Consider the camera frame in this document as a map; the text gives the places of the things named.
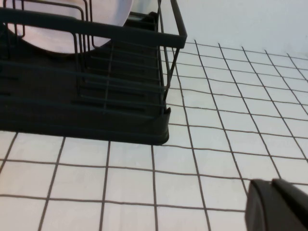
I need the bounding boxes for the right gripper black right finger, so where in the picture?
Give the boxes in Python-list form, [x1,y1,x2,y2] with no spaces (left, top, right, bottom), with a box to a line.
[272,178,308,231]

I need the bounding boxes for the pink round plate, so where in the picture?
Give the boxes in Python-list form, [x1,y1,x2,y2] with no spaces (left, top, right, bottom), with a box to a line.
[7,0,133,56]

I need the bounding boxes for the black wire dish rack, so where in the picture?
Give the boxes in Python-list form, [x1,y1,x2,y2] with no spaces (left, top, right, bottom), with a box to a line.
[0,11,172,146]
[0,0,188,116]

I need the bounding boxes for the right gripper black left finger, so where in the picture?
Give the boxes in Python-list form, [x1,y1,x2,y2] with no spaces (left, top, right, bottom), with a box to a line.
[244,179,289,231]

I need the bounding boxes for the white black-grid tablecloth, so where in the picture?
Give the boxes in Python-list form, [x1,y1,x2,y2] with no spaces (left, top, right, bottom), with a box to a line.
[0,39,308,231]

